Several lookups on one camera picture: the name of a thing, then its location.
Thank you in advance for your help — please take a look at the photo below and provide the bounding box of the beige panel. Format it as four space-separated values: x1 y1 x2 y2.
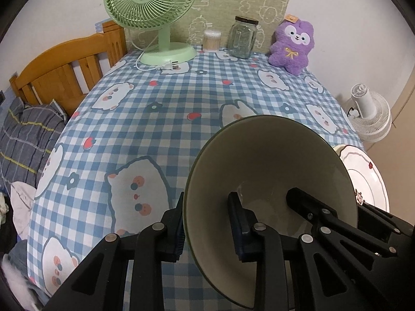
366 71 415 224

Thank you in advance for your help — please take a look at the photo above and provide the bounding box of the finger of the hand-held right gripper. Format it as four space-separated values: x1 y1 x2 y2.
286 187 400 271
357 201 406 244

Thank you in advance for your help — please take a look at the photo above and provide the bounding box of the glass jar with black lid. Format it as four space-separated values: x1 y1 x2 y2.
227 16 260 59

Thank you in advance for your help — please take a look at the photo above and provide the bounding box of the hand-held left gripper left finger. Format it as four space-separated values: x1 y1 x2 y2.
44 192 185 311

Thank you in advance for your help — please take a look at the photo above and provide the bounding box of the white plate with red rim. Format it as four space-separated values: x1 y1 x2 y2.
332 144 390 214

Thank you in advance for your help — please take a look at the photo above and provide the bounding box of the cotton swab container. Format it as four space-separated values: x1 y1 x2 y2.
203 30 223 52

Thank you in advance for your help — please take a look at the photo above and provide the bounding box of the grey striped pillow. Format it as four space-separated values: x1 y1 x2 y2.
0 99 68 195

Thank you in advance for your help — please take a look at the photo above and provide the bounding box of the white power cord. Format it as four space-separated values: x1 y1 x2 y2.
135 49 183 72

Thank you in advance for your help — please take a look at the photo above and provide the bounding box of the white cloth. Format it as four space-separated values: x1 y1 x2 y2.
10 181 38 234

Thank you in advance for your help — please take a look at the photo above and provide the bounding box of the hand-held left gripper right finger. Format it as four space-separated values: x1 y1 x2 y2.
227 192 386 311

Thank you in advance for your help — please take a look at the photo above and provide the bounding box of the floral ceramic bowl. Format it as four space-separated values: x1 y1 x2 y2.
182 115 358 300

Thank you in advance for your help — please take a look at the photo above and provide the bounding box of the blue checkered tablecloth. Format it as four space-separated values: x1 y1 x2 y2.
26 47 368 311

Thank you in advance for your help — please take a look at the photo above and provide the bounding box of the wooden bed headboard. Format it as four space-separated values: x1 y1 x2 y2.
10 20 128 117

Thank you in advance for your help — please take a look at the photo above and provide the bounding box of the purple plush toy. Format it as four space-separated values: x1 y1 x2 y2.
268 15 316 76

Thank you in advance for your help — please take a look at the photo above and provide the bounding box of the white fan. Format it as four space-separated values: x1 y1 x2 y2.
348 83 393 142

